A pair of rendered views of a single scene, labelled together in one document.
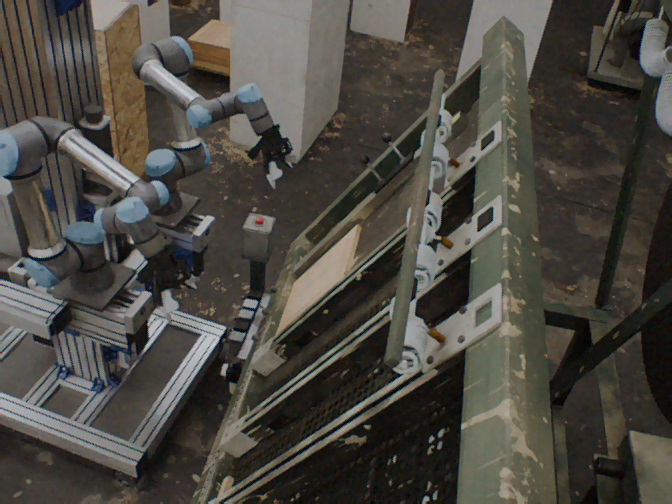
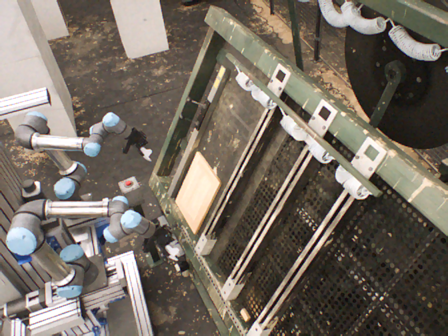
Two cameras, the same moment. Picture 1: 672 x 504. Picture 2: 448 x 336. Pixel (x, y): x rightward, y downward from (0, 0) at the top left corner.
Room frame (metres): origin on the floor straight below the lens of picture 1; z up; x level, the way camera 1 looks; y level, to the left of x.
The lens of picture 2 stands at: (0.15, 0.73, 3.04)
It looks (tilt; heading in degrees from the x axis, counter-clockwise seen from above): 45 degrees down; 332
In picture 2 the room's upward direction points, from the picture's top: 7 degrees counter-clockwise
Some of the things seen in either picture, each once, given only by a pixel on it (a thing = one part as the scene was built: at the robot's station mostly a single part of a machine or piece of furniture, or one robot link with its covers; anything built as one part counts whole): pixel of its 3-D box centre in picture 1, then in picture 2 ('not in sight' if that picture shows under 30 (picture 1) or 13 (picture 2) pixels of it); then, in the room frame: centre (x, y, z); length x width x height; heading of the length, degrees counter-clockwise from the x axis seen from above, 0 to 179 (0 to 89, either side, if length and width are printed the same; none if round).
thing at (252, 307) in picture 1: (244, 337); (168, 246); (1.83, 0.32, 0.69); 0.50 x 0.14 x 0.24; 174
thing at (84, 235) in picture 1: (84, 244); (74, 259); (1.69, 0.85, 1.20); 0.13 x 0.12 x 0.14; 153
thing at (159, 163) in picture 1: (162, 169); (67, 191); (2.18, 0.72, 1.20); 0.13 x 0.12 x 0.14; 141
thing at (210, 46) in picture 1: (224, 52); not in sight; (5.60, 1.21, 0.15); 0.61 x 0.52 x 0.31; 166
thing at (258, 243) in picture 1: (258, 238); (131, 193); (2.28, 0.34, 0.84); 0.12 x 0.12 x 0.18; 84
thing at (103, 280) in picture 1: (90, 269); (81, 270); (1.69, 0.84, 1.09); 0.15 x 0.15 x 0.10
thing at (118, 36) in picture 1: (98, 111); not in sight; (3.54, 1.53, 0.63); 0.50 x 0.42 x 1.25; 178
